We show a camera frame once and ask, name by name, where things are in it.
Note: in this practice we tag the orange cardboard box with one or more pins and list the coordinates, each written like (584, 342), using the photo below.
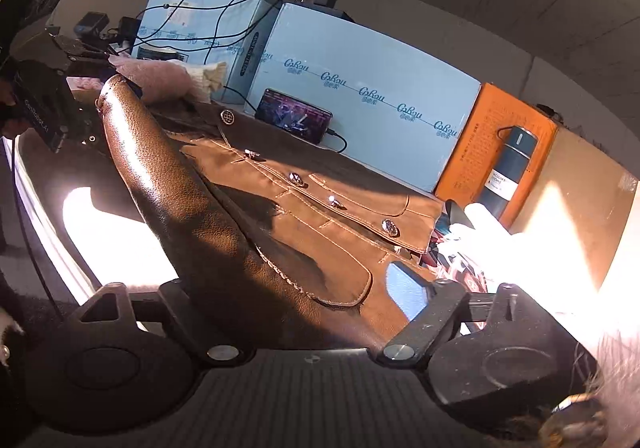
(480, 143)

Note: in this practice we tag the smartphone with lit screen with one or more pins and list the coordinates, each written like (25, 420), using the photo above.
(294, 116)

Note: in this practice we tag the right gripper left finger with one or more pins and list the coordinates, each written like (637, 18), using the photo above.
(200, 336)

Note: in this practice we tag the person's left hand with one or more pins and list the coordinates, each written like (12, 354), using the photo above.
(12, 121)

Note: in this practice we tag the brown cardboard box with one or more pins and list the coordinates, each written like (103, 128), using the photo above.
(577, 209)

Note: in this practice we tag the dark blue vacuum bottle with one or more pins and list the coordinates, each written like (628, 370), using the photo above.
(518, 146)

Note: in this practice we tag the blue printed table mat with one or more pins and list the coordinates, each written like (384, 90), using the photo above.
(407, 289)

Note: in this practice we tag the brown leather jacket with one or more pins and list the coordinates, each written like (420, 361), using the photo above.
(277, 242)

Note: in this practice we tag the large light blue box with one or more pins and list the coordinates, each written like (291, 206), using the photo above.
(400, 109)

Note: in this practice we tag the cream knit sweater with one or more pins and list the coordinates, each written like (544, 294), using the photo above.
(205, 80)

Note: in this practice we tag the pink knit sweater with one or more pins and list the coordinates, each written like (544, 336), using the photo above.
(162, 80)

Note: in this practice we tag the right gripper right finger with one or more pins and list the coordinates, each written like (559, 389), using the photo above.
(435, 324)

